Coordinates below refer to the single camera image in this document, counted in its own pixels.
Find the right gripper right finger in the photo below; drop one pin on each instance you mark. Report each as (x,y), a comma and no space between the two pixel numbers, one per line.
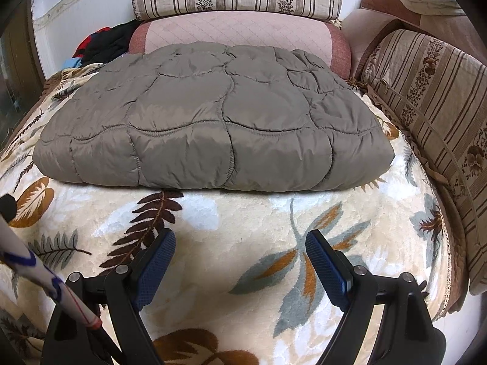
(406,334)

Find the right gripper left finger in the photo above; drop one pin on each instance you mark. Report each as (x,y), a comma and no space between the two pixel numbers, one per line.
(124,291)

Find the olive quilted hooded jacket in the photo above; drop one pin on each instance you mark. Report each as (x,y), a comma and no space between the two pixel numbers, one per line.
(211,116)

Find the pile of dark clothes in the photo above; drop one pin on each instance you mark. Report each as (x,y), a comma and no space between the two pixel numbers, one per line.
(103,46)

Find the leaf pattern fleece blanket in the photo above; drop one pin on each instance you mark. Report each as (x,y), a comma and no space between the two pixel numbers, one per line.
(240,288)

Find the striped floral side cushion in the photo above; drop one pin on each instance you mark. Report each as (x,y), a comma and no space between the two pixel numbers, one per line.
(438,92)

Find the pink quilted bolster cushion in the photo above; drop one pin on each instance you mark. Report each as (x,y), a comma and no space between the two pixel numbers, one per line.
(322,39)

